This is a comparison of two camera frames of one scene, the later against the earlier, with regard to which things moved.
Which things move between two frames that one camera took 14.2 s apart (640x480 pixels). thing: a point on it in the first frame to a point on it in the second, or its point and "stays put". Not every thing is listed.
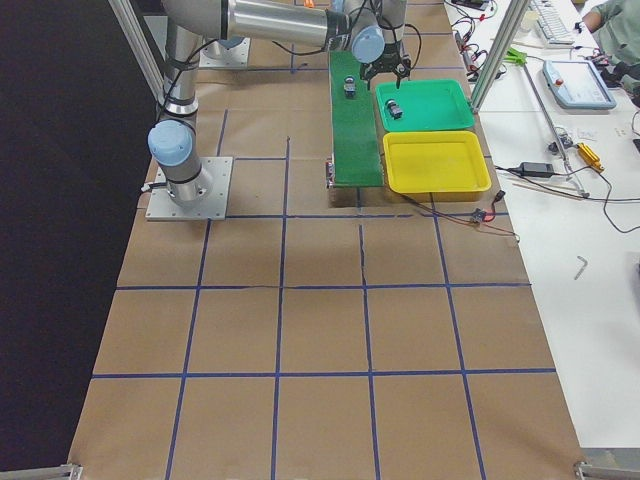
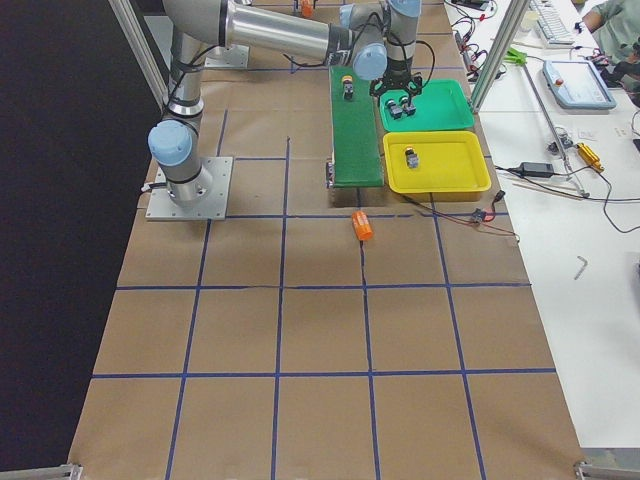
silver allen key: (585, 261) stays put
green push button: (394, 108) stays put
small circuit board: (479, 214) stays put
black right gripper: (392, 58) to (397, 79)
